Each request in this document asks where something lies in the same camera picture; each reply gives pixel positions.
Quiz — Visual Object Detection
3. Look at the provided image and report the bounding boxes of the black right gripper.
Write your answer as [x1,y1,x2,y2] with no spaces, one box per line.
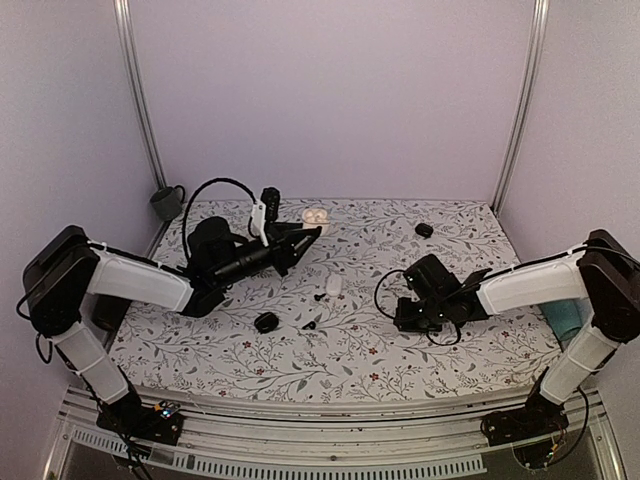
[395,297,449,334]

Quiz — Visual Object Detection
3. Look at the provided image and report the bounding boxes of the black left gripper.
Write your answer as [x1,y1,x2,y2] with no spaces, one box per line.
[214,222,319,289]

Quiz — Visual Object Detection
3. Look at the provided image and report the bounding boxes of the cream earbud charging case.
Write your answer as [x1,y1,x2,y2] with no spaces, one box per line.
[302,208,330,236]

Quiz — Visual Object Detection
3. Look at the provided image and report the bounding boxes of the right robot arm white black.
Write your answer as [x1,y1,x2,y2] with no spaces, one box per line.
[392,229,639,436]

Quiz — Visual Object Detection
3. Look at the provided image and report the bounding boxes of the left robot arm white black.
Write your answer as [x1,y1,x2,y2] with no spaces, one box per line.
[18,217,322,434]

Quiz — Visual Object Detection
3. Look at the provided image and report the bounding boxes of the white oval earbud case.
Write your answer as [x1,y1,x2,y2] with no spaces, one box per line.
[326,274,343,296]

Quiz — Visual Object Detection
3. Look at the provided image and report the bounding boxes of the black open earbud case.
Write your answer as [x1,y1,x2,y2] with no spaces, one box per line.
[254,312,279,334]

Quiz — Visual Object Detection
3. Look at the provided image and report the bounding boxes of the black closed earbud case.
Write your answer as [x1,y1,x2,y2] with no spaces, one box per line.
[415,223,434,238]

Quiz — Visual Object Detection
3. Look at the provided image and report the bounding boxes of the grey mug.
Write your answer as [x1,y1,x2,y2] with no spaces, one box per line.
[149,185,186,222]

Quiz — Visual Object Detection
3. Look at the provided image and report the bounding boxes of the teal cup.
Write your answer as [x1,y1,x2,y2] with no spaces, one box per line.
[539,300,582,342]

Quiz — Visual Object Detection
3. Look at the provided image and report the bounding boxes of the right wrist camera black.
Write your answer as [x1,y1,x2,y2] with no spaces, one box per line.
[403,254,461,300]

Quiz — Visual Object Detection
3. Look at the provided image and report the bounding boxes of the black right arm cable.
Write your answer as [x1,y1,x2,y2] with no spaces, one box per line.
[373,269,464,347]

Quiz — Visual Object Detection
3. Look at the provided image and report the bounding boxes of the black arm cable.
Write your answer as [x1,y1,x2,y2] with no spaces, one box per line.
[180,177,261,251]
[373,269,464,347]

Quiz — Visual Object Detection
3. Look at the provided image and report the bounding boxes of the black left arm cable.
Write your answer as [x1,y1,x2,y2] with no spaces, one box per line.
[180,177,261,251]

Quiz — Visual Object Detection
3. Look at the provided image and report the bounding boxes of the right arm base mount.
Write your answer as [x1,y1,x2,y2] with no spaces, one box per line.
[480,407,569,470]

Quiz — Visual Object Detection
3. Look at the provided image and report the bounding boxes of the aluminium front rail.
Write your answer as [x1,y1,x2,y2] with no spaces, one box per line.
[43,388,629,479]

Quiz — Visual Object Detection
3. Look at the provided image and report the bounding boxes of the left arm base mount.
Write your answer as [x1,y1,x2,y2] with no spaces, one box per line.
[96,398,185,446]

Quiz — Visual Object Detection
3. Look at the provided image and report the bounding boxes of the left aluminium frame post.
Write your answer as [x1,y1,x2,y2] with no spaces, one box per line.
[112,0,167,187]

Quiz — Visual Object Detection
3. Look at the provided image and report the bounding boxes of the aluminium frame post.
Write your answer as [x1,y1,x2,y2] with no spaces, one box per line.
[112,0,167,187]
[491,0,550,218]

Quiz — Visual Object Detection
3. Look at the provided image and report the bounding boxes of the right aluminium frame post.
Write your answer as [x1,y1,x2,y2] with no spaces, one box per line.
[491,0,550,218]

